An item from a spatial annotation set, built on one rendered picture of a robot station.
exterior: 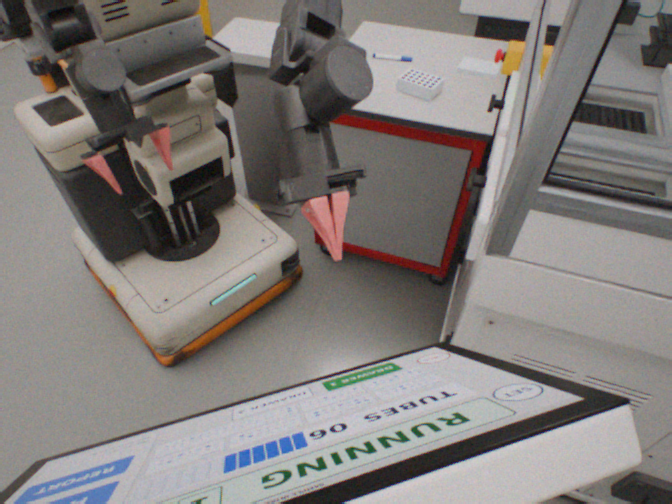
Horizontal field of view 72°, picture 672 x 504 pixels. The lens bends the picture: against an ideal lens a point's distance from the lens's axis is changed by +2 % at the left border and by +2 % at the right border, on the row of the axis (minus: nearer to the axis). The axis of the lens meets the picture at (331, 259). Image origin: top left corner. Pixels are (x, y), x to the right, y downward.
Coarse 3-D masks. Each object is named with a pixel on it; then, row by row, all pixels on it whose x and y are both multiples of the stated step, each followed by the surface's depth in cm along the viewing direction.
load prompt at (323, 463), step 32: (448, 416) 37; (480, 416) 36; (320, 448) 37; (352, 448) 36; (384, 448) 34; (416, 448) 33; (224, 480) 35; (256, 480) 34; (288, 480) 33; (320, 480) 32
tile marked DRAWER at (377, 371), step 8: (376, 368) 57; (384, 368) 56; (392, 368) 56; (400, 368) 55; (344, 376) 57; (352, 376) 56; (360, 376) 55; (368, 376) 55; (376, 376) 54; (328, 384) 55; (336, 384) 54; (344, 384) 54
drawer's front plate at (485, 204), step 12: (504, 144) 100; (492, 156) 102; (492, 168) 94; (492, 180) 92; (492, 192) 89; (480, 204) 92; (480, 216) 85; (480, 228) 85; (480, 240) 87; (468, 252) 91
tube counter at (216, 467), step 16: (304, 432) 41; (320, 432) 41; (336, 432) 40; (352, 432) 39; (256, 448) 40; (272, 448) 40; (288, 448) 39; (304, 448) 38; (208, 464) 39; (224, 464) 39; (240, 464) 38; (256, 464) 37; (144, 480) 39; (160, 480) 39; (176, 480) 38; (192, 480) 37; (144, 496) 36; (160, 496) 36
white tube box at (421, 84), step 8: (408, 72) 148; (416, 72) 148; (424, 72) 148; (400, 80) 145; (408, 80) 145; (416, 80) 144; (424, 80) 144; (432, 80) 144; (440, 80) 144; (400, 88) 147; (408, 88) 145; (416, 88) 143; (424, 88) 142; (432, 88) 141; (440, 88) 146; (424, 96) 143; (432, 96) 143
